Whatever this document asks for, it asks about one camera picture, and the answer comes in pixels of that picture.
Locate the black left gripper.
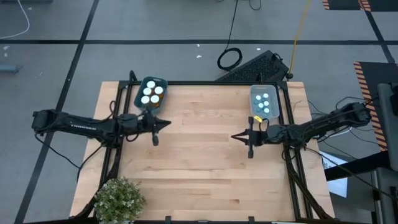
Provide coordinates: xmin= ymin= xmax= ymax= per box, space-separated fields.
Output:
xmin=141 ymin=111 xmax=172 ymax=147

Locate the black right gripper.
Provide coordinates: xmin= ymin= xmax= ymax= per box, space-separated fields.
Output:
xmin=231 ymin=116 xmax=278 ymax=159

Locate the teal plastic bin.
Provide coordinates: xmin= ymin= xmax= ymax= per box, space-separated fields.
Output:
xmin=133 ymin=76 xmax=169 ymax=114

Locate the clear plastic bin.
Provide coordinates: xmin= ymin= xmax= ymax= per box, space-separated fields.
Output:
xmin=249 ymin=84 xmax=280 ymax=121

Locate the black keyboard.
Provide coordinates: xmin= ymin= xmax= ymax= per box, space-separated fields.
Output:
xmin=216 ymin=50 xmax=290 ymax=83

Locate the green potted plant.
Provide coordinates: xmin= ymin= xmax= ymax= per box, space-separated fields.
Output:
xmin=93 ymin=176 xmax=147 ymax=224

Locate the white sheet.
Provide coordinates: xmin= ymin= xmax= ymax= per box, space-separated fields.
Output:
xmin=318 ymin=151 xmax=348 ymax=198

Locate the black beam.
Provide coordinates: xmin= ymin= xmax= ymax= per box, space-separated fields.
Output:
xmin=324 ymin=151 xmax=391 ymax=182

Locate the large black striped-edge mat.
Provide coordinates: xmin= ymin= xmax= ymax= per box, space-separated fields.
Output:
xmin=353 ymin=61 xmax=398 ymax=152

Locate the grey cart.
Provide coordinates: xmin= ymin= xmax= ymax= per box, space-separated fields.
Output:
xmin=371 ymin=82 xmax=398 ymax=224

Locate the blue-grey floor block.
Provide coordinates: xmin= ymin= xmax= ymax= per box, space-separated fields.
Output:
xmin=0 ymin=64 xmax=19 ymax=74

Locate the narrow black striped-edge mat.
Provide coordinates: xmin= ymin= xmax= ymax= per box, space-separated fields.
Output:
xmin=322 ymin=0 xmax=398 ymax=12

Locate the black metal table frame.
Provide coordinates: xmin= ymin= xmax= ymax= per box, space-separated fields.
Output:
xmin=74 ymin=70 xmax=335 ymax=224

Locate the coiled black cable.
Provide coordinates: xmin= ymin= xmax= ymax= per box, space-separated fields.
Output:
xmin=216 ymin=0 xmax=243 ymax=72

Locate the yellow cable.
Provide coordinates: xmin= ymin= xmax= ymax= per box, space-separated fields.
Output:
xmin=287 ymin=0 xmax=313 ymax=78

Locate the white cable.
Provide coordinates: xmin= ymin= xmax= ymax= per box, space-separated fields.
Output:
xmin=0 ymin=0 xmax=31 ymax=40

